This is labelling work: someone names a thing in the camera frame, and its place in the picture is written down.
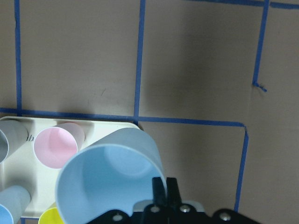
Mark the light blue plastic cup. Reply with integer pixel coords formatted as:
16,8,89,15
55,128,166,224

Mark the yellow plastic cup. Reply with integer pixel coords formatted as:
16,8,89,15
38,207,64,224

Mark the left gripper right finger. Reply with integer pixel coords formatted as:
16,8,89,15
166,177,182,205

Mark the grey plastic cup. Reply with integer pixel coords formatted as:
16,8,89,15
0,120,28,163

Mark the pink plastic cup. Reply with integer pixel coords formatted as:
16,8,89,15
33,122,85,169

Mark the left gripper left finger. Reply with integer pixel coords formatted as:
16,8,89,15
152,177,168,205

